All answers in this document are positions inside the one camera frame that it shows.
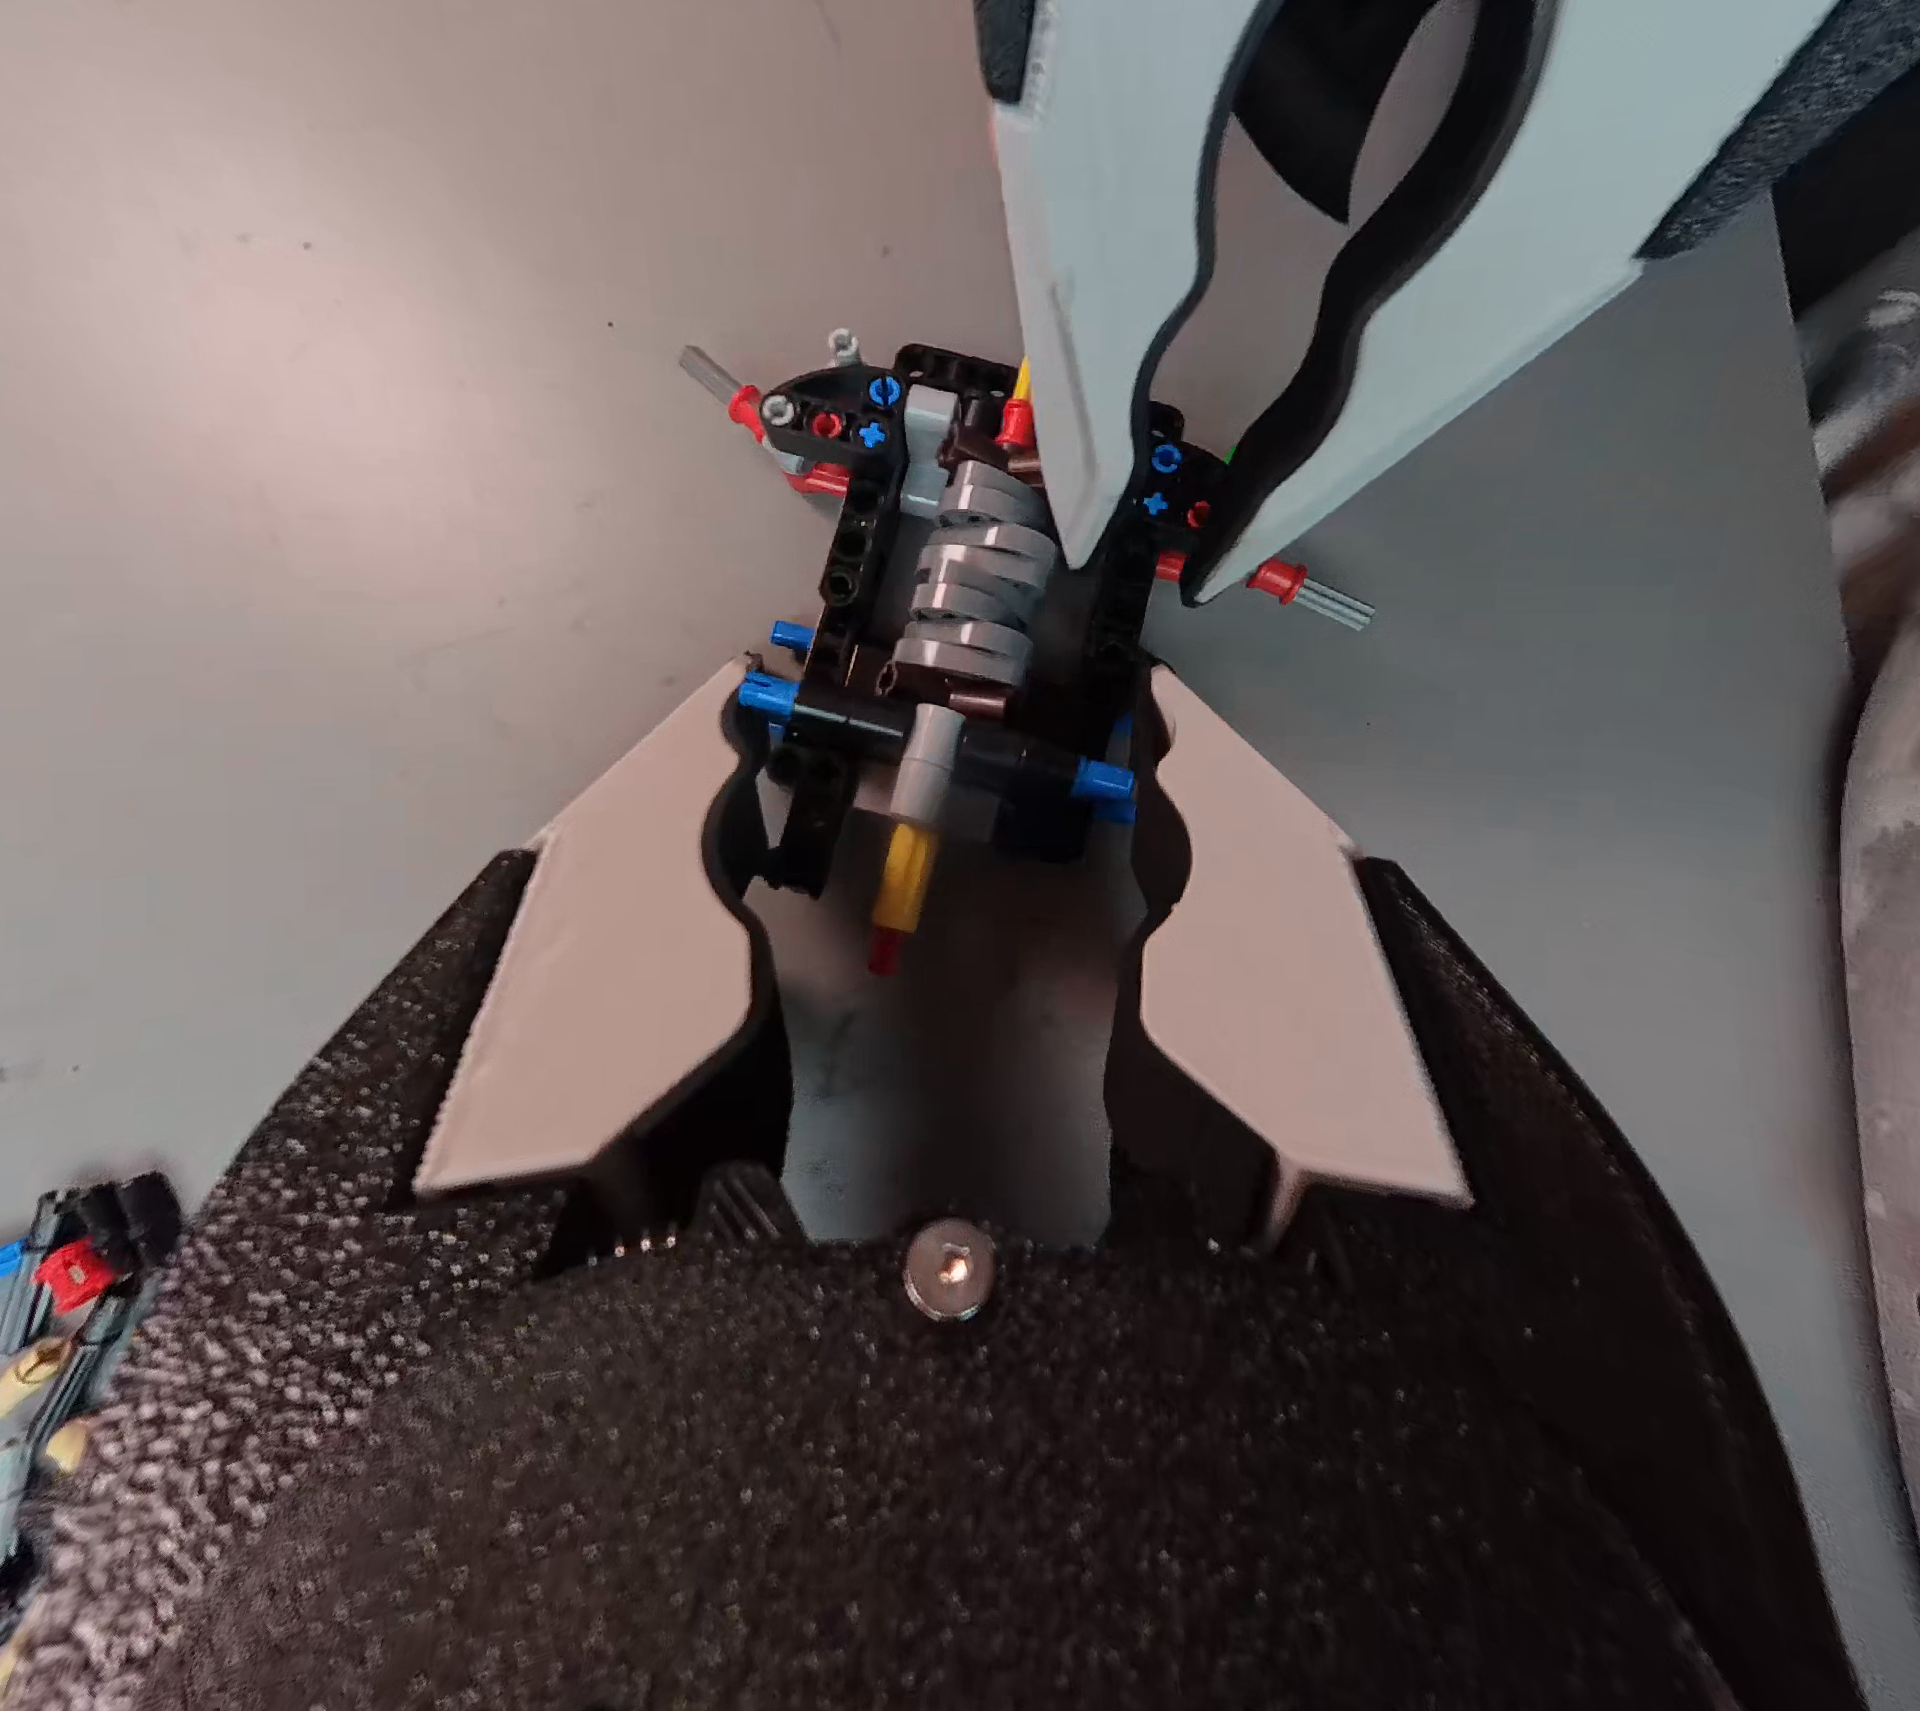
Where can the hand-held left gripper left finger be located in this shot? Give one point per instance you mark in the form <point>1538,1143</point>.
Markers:
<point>600,991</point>

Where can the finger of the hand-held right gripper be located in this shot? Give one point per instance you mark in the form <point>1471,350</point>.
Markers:
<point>1620,17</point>
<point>1110,167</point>

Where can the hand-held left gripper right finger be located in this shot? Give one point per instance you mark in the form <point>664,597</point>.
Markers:
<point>1290,1022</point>

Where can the black toy brick engine frame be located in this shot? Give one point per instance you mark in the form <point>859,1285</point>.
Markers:
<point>959,603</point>

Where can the grey desk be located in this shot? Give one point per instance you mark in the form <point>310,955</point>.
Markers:
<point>375,241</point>

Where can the person in grey hoodie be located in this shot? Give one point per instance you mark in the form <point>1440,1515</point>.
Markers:
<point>1882,991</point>

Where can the pile of small connector pins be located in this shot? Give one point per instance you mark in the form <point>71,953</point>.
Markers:
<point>75,1270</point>

